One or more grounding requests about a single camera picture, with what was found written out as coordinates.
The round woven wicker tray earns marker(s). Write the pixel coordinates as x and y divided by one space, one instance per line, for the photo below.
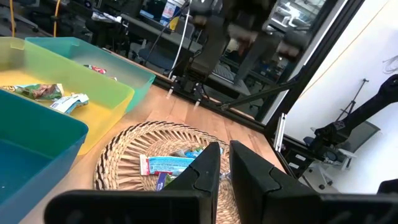
133 146

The red green granola bar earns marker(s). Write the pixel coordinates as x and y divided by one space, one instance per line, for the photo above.
94 69

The black tripod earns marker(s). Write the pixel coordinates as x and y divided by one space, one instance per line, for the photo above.
353 101

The dark grey desk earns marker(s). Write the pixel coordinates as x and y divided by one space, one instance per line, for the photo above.
155 31

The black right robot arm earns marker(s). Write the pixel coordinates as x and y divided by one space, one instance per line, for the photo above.
205 59

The blue white carton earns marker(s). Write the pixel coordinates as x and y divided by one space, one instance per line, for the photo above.
169 11

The blue office chair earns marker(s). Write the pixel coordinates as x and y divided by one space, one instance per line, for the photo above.
155 56

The light blue granola bar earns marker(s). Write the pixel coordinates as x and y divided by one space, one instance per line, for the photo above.
191 152
168 165
70 102

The black aluminium rig frame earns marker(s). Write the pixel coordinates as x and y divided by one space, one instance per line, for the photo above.
323 49

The black articulated stand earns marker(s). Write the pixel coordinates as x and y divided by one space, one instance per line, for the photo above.
339 129

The navy blue granola bar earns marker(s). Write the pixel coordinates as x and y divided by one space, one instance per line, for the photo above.
163 181

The yellow plastic bin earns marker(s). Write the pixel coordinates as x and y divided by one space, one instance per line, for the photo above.
93 115

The dark blue plastic bin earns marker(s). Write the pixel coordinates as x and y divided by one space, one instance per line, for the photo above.
37 124

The silver metal bracket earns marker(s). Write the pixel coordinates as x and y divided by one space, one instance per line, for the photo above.
280 132

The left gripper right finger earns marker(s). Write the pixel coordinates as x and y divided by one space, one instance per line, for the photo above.
255 186

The green white granola bar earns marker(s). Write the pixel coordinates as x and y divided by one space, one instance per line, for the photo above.
38 91

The black computer keyboard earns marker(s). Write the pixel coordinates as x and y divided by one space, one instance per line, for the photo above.
222 71

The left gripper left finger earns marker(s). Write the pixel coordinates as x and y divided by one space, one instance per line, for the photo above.
199 186

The teal plastic bin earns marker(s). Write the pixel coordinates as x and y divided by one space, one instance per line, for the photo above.
124 77

